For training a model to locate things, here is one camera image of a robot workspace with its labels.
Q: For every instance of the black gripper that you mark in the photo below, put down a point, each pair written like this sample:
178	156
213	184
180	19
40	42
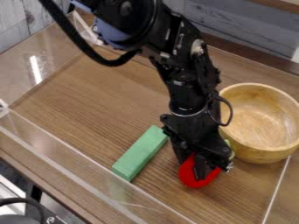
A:
194	132

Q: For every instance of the red toy radish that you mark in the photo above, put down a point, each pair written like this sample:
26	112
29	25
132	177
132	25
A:
186	172

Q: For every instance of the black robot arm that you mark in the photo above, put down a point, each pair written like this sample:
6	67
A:
146	26

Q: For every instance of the green rectangular block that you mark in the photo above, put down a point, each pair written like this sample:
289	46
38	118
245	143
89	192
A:
138	155

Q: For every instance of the wooden bowl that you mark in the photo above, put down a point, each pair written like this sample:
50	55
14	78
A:
264	132

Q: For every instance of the clear acrylic tray wall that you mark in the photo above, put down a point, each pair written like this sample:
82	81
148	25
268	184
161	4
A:
86	187

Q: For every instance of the black metal table bracket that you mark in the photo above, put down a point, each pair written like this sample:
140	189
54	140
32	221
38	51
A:
36	210

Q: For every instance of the clear acrylic corner bracket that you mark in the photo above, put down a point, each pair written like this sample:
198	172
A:
86	30

